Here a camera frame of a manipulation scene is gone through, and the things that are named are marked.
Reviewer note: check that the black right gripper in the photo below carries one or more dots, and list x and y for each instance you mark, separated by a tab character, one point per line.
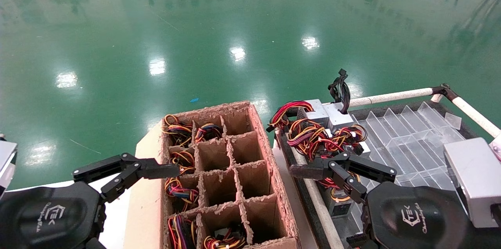
415	221

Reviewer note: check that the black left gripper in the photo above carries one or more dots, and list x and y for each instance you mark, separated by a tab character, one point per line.
39	221

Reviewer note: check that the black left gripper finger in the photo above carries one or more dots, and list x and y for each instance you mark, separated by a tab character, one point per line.
156	170

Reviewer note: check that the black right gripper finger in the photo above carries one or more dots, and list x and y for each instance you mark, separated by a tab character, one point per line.
309	170

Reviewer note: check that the white cart pipe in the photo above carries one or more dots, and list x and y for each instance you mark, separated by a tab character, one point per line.
319	206
391	96
475	115

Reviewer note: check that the brown divided cardboard box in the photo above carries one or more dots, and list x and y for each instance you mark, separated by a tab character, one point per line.
250	178

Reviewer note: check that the power supply with black connector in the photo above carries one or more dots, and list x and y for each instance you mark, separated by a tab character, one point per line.
357	240

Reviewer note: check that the clear plastic divider tray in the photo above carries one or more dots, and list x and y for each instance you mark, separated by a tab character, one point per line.
411	143

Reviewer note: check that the black pipe joint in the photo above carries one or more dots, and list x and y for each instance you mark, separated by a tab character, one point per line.
444	90

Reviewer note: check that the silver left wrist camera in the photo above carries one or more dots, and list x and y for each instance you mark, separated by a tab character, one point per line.
7	163

